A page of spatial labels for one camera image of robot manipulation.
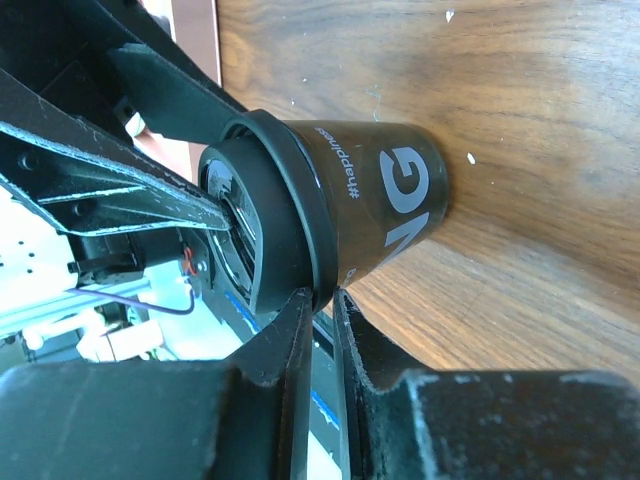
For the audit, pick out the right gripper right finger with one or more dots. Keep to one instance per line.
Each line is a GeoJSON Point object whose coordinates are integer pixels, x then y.
{"type": "Point", "coordinates": [400, 419]}

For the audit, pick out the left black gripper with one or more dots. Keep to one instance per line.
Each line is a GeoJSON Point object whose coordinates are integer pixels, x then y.
{"type": "Point", "coordinates": [72, 74]}

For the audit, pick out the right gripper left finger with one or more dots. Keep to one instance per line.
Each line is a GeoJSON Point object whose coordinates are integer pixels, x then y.
{"type": "Point", "coordinates": [242, 417]}

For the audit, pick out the black coffee cup lid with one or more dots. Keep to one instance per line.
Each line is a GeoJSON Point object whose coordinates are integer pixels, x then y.
{"type": "Point", "coordinates": [281, 236]}

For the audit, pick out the brown takeout coffee cup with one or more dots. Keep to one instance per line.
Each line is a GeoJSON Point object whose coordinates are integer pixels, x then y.
{"type": "Point", "coordinates": [386, 186]}

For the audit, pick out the pink plastic tray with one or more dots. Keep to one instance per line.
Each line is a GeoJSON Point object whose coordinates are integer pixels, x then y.
{"type": "Point", "coordinates": [193, 25]}

